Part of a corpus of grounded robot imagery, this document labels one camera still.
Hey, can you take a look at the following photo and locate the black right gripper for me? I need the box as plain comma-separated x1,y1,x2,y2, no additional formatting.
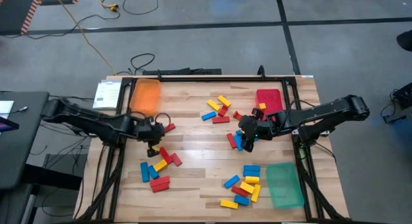
238,107,277,153

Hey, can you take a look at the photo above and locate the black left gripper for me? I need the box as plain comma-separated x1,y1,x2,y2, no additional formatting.
131,116,167,158

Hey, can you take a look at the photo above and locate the red plastic bin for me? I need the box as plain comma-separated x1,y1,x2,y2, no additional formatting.
256,88,285,117

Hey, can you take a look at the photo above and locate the orange plastic bin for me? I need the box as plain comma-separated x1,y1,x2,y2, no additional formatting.
129,77,162,117

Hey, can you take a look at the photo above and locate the black power strip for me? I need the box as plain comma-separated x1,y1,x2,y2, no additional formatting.
142,68,223,76

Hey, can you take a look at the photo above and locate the white paper booklet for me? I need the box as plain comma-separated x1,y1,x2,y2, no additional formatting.
92,80,123,111

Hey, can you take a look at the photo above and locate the green plastic bin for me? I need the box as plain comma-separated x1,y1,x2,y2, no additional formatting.
265,162,305,209

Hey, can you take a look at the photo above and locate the black desk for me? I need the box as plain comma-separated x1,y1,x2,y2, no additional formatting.
0,91,51,190

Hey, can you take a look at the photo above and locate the dark tablet screen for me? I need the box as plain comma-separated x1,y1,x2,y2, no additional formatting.
0,116,20,133

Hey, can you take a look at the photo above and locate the white paper sheet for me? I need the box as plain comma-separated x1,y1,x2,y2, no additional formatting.
0,100,15,120

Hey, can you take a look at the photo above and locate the person's shoe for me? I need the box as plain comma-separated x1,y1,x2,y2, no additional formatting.
396,30,412,52

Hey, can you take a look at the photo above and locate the large striped black floor mat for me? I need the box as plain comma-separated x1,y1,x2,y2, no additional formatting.
0,0,46,35

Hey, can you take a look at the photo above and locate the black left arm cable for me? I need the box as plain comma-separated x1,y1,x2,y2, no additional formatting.
153,111,172,126

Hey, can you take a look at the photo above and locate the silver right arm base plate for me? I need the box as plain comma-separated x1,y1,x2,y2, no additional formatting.
291,128,331,136

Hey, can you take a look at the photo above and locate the black metal table frame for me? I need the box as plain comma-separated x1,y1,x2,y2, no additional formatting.
73,75,351,223

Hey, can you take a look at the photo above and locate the looped black floor cable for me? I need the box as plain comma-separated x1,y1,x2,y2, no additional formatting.
129,52,156,75

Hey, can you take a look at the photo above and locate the long black floor cable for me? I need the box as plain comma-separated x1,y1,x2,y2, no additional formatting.
1,0,159,39

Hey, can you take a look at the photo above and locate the yellow extension cable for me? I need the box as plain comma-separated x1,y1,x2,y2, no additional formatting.
51,0,120,75

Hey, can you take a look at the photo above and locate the cable with silver plug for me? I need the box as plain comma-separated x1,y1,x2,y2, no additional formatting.
0,106,29,116

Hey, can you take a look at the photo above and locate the black equipment with cables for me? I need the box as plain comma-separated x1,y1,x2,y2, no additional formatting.
380,82,412,124

